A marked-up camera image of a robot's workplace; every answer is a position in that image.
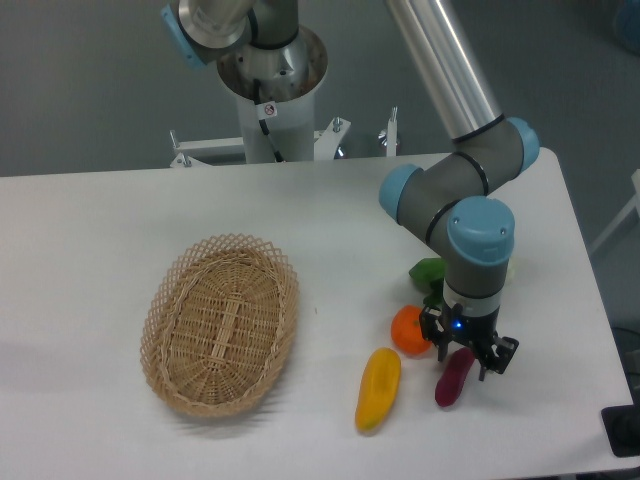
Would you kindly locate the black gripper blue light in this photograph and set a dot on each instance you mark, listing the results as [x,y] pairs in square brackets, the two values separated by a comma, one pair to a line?
[446,325]

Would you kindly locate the purple sweet potato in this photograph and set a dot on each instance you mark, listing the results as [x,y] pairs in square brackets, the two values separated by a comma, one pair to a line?
[451,383]

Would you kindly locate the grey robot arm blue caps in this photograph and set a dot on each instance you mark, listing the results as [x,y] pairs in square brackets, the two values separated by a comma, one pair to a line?
[448,206]

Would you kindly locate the orange mandarin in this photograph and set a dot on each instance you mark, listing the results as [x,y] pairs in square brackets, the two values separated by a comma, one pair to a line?
[406,331]

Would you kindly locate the green bok choy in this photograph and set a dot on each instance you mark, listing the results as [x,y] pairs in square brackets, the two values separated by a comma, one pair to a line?
[427,277]

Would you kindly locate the yellow mango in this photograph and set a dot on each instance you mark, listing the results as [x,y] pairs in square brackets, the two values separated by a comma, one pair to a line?
[378,389]

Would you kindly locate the black device at table edge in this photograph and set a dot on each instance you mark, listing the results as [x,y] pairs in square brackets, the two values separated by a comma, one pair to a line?
[622,428]

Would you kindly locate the woven wicker basket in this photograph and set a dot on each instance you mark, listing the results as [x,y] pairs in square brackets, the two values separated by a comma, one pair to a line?
[220,327]

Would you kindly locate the white frame at right edge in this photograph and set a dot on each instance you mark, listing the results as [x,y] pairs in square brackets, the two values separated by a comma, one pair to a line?
[620,225]

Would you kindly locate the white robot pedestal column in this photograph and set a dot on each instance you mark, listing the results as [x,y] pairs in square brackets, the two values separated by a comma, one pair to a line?
[274,92]

